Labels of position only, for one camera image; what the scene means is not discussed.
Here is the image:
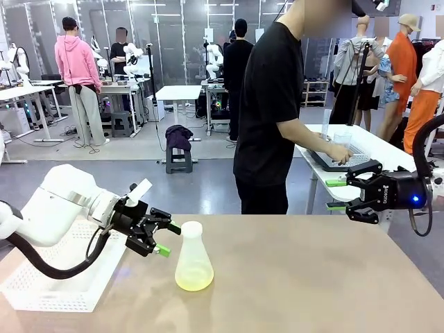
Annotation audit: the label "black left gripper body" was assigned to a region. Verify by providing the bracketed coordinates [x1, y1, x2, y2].
[112, 196, 151, 241]

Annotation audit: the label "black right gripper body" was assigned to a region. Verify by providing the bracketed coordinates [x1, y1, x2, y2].
[376, 169, 429, 211]

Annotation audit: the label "clear plastic beaker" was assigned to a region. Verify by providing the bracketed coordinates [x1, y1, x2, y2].
[332, 131, 353, 147]

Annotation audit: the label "translucent plastic conical flask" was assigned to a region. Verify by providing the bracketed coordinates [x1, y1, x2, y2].
[174, 232, 215, 291]

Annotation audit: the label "clear plastic graduated cylinder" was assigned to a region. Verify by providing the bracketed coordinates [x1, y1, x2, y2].
[323, 109, 333, 140]

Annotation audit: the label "person's right forearm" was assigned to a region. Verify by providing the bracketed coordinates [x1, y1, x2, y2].
[279, 117, 339, 159]

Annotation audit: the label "person's right hand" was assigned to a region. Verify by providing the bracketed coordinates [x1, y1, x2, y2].
[327, 142, 355, 166]

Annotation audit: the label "white side table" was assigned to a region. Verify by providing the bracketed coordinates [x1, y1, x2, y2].
[294, 123, 444, 216]

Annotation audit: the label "black flat tray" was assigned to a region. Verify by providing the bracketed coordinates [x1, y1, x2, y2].
[311, 148, 382, 173]

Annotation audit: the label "grey plastic step stool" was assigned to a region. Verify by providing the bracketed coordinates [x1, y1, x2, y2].
[110, 111, 135, 138]
[165, 145, 194, 175]

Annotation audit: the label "dark crumpled cloth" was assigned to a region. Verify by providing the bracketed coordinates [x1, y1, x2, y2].
[164, 124, 194, 152]

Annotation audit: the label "mannequin white top orange trousers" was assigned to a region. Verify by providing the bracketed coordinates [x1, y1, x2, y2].
[404, 36, 444, 157]

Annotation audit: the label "wooden shoe rack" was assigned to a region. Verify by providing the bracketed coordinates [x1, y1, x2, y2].
[300, 78, 330, 108]

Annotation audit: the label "figure in blue floral dress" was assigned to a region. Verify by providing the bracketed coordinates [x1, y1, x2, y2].
[373, 17, 407, 105]

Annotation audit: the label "black tripod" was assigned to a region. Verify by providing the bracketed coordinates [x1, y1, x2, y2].
[327, 37, 375, 126]

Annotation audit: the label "mannequin in orange dress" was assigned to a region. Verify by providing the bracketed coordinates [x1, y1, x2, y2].
[376, 13, 422, 140]

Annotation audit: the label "mannequin in grey shirt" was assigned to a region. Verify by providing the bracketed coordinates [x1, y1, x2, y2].
[332, 15, 386, 130]

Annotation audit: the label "person in black t-shirt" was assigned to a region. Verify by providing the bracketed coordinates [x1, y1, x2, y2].
[232, 0, 351, 215]

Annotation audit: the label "white standing desk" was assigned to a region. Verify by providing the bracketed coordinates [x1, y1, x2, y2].
[155, 85, 203, 142]

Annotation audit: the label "background person black clothes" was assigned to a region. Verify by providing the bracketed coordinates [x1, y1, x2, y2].
[223, 19, 256, 143]

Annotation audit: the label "person in pink hoodie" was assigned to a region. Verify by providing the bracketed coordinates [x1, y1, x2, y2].
[54, 16, 111, 147]

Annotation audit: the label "long white desk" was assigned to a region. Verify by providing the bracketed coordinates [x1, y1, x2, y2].
[0, 85, 65, 143]

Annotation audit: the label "background person black t-shirt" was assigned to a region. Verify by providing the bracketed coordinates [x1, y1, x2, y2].
[109, 26, 139, 114]

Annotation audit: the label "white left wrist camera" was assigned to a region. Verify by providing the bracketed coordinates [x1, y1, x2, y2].
[125, 178, 153, 209]

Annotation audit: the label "black right arm hose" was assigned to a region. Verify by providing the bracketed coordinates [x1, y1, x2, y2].
[408, 113, 444, 237]

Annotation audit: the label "black arm hose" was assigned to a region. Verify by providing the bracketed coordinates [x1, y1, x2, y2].
[408, 113, 444, 237]
[6, 221, 116, 280]

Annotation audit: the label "black left arm hose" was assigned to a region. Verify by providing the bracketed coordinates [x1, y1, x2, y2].
[6, 221, 116, 280]

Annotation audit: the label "black camera stand pole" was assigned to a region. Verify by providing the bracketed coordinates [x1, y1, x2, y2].
[146, 43, 157, 122]

